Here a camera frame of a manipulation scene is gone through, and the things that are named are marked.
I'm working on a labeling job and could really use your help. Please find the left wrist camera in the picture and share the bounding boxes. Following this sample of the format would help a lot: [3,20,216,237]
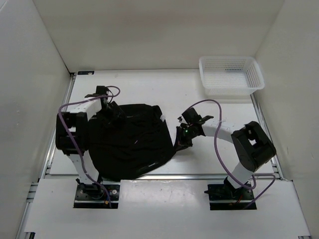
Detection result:
[85,86,110,98]

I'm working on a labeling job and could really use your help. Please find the front aluminium frame rail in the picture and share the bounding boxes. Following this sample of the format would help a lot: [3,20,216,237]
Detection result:
[44,173,282,181]

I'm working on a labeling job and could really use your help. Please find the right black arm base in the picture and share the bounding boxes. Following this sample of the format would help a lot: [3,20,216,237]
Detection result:
[204,179,257,211]

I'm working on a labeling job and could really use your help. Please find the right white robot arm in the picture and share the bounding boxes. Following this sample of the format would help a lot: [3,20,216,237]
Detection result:
[174,119,277,199]

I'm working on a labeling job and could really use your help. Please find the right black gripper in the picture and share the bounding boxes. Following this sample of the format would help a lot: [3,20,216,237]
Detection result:
[173,124,197,152]

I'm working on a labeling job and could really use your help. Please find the aluminium frame rail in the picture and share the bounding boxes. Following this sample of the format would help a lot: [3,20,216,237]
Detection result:
[44,173,282,181]
[14,72,77,239]
[250,93,312,239]

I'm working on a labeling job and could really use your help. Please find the right aluminium frame rail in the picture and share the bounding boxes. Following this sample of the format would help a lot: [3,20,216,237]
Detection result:
[250,93,312,239]

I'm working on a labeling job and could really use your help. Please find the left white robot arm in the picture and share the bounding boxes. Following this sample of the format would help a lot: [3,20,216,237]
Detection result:
[55,94,125,199]

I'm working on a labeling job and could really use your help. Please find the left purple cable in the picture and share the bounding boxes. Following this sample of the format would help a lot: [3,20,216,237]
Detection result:
[57,86,122,207]

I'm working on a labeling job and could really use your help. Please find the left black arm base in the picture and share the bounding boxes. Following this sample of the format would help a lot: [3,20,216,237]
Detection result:
[73,179,120,209]

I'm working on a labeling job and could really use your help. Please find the white plastic mesh basket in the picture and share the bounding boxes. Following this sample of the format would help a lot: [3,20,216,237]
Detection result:
[199,56,265,97]

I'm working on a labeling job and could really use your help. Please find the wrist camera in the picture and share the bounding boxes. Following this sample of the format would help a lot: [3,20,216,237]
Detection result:
[177,108,214,125]
[85,86,110,98]

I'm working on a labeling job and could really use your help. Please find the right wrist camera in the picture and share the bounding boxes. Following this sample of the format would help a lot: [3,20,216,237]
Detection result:
[177,108,214,125]

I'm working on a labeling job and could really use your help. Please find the black shorts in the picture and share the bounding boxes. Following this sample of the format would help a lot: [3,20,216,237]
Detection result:
[88,104,175,181]

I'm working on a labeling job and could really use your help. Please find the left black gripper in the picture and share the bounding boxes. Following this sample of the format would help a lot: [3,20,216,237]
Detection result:
[97,101,126,129]

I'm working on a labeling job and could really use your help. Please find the left aluminium frame rail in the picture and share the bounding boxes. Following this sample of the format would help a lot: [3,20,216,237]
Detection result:
[14,72,77,239]

